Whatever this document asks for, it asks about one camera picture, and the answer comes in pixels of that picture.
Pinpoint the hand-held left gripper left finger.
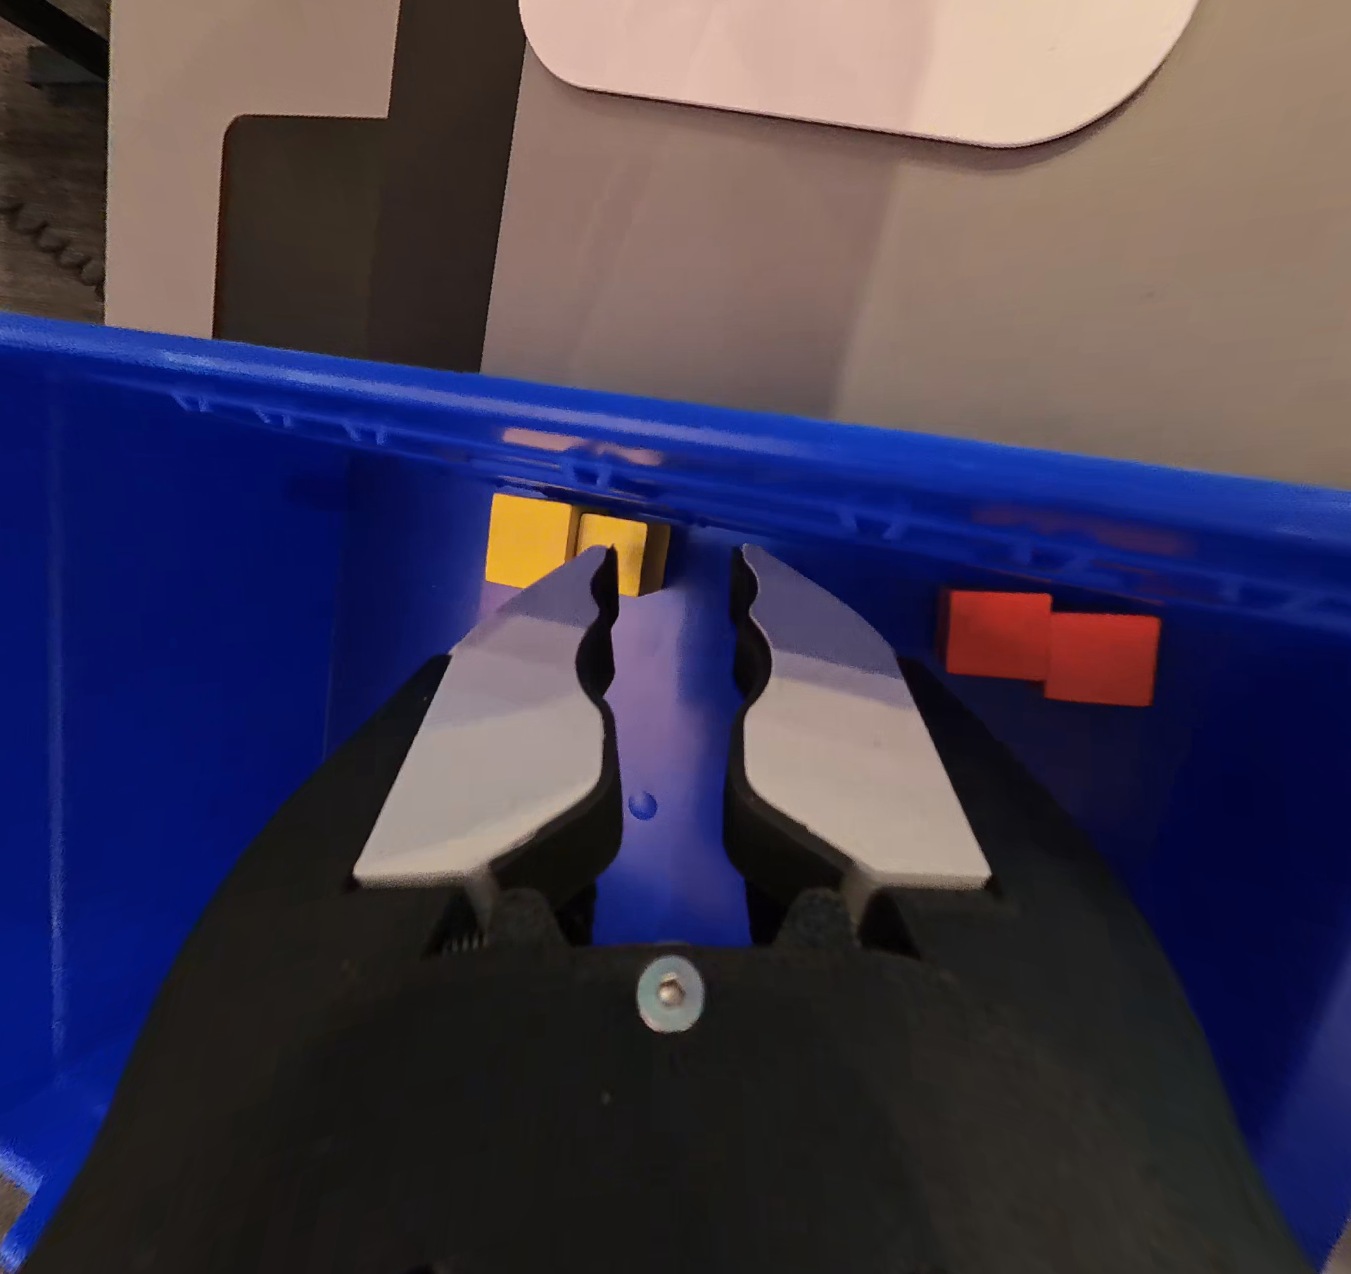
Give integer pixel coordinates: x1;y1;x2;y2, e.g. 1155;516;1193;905
353;544;625;918

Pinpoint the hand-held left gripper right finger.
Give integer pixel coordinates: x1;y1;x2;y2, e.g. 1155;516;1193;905
723;542;995;943

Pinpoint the red wooden cube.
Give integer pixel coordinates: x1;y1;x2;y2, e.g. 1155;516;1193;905
938;590;1055;684
1044;614;1163;709

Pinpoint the yellow wooden cube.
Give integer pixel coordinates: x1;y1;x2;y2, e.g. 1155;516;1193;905
485;493;580;592
570;512;674;597

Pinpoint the blue plastic bin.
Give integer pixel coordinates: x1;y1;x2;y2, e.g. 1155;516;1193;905
0;310;1351;1274

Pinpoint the wooden board stand white base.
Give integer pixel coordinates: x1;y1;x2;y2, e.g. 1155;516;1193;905
517;0;1234;152

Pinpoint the black coiled cable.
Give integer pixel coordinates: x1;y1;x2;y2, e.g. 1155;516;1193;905
0;193;108;295

